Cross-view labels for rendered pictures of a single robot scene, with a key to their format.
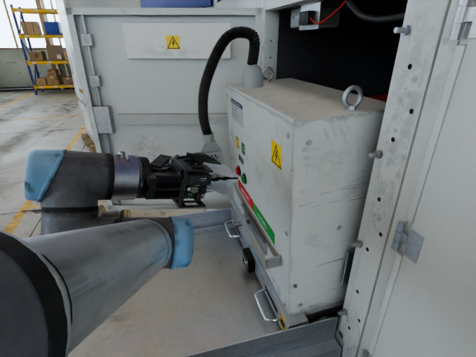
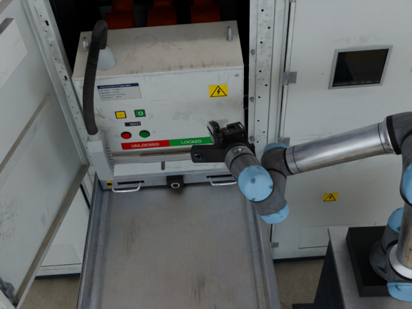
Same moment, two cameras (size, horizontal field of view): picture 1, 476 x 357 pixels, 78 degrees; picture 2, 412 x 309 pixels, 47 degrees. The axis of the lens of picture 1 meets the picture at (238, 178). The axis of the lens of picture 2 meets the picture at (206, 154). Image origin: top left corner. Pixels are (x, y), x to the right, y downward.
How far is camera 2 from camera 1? 1.26 m
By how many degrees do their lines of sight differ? 61
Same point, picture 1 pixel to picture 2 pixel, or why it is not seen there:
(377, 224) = (262, 81)
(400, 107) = (262, 27)
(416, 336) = (303, 107)
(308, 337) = not seen: hidden behind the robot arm
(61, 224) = (276, 189)
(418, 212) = (292, 64)
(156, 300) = (190, 255)
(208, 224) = (99, 209)
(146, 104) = not seen: outside the picture
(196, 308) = (206, 228)
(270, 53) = (53, 22)
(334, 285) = not seen: hidden behind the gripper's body
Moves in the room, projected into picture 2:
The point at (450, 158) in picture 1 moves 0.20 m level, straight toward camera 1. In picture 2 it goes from (300, 40) to (353, 69)
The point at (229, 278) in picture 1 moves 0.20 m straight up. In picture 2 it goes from (180, 203) to (175, 166)
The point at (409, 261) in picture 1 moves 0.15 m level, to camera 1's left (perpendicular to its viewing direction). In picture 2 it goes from (292, 84) to (287, 114)
